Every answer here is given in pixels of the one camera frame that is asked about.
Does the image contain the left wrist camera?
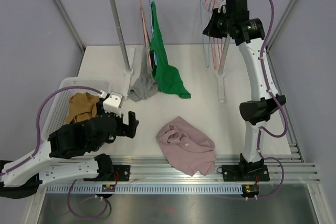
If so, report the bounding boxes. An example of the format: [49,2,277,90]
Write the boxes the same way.
[99,90,124,117]

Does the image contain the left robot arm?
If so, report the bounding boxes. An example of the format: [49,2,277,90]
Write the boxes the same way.
[1,111,139,199]

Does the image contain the white slotted cable duct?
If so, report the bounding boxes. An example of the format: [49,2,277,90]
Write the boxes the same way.
[47,183,256,195]

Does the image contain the left aluminium frame post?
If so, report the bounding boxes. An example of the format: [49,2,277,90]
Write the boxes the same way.
[38,0,86,54]

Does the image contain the pink hanger of black top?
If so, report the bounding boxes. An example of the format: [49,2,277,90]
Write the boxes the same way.
[212,0,227,70]

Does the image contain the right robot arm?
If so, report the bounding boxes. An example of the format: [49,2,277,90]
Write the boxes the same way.
[203,0,286,182]

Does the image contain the silver clothes rack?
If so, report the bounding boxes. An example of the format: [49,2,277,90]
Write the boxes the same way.
[109,0,229,103]

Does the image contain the pink hanger of brown top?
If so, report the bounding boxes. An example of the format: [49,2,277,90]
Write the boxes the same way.
[203,0,220,69]

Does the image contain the mauve pink tank top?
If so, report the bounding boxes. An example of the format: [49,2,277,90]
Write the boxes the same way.
[156,116,216,177]

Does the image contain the pink hanger of grey top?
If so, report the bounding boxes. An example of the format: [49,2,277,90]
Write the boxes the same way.
[139,0,153,69]

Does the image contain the brown tank top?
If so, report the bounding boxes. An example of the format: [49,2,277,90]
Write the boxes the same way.
[65,92,100,124]

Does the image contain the green tank top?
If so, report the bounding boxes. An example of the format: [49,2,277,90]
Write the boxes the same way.
[151,1,191,99]

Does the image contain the right aluminium frame post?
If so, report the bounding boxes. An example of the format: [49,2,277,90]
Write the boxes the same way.
[266,0,298,53]

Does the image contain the aluminium frame post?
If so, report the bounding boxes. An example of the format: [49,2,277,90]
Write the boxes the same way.
[266,0,298,53]
[38,0,86,54]

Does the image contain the white plastic basket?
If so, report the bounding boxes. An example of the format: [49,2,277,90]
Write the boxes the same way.
[41,77,112,141]

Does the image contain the blue hanger of mauve top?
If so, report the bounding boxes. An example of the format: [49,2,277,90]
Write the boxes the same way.
[199,0,213,68]

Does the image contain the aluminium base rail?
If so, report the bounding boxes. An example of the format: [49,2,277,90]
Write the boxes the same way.
[60,142,321,185]

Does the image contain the blue hanger of green top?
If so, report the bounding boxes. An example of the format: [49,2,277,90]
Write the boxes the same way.
[148,0,157,66]

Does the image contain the grey tank top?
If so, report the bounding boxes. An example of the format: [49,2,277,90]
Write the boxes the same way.
[128,40,159,102]

